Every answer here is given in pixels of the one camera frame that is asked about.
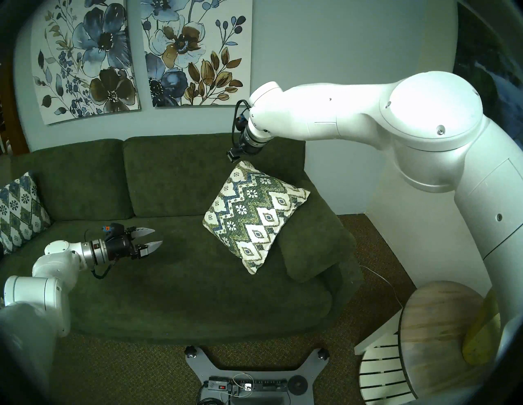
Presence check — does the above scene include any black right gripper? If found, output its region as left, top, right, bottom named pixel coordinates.
left=227, top=129, right=271, bottom=162

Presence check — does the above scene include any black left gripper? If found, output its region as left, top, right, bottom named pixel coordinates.
left=104, top=227, right=164, bottom=262

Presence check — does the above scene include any zigzag patterned throw pillow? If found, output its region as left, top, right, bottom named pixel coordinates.
left=202, top=160, right=311, bottom=275

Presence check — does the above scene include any dark green fabric sofa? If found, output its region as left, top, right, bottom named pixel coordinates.
left=0, top=132, right=364, bottom=347

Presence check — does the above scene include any green sofa armrest cushion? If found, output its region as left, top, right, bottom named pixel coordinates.
left=278, top=180, right=356, bottom=283

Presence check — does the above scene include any diamond patterned throw pillow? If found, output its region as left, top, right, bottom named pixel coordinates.
left=0, top=171, right=51, bottom=254

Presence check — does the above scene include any floral canvas with brown leaves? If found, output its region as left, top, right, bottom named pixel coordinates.
left=140, top=0, right=253, bottom=109

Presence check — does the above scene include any floral canvas with blue flowers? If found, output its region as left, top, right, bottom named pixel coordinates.
left=31, top=0, right=142, bottom=126

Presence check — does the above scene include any black power strip box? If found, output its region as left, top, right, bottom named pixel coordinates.
left=208, top=378, right=287, bottom=396

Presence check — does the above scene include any white slatted wooden chair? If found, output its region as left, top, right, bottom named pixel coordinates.
left=354, top=314, right=413, bottom=405

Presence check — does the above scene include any round wooden side table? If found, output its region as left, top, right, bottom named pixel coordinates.
left=398, top=281, right=503, bottom=401

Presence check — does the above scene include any yellow-green ceramic lamp base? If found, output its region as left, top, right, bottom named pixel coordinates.
left=462, top=289, right=501, bottom=365

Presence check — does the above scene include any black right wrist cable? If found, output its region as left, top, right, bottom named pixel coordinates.
left=232, top=100, right=250, bottom=149

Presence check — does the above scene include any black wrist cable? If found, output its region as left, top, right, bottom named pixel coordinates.
left=92, top=261, right=119, bottom=280
left=232, top=100, right=250, bottom=149

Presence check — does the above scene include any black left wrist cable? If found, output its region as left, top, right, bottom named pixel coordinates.
left=92, top=261, right=119, bottom=280

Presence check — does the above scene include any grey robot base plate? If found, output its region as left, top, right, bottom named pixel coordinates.
left=185, top=346, right=330, bottom=405

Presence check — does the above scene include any thin white looped cable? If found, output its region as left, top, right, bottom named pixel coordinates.
left=230, top=372, right=255, bottom=397

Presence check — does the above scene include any thin white floor cord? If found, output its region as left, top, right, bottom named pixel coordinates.
left=360, top=265, right=403, bottom=307

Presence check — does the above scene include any waterfall landscape wall picture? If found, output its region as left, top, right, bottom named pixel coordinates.
left=451, top=0, right=523, bottom=147

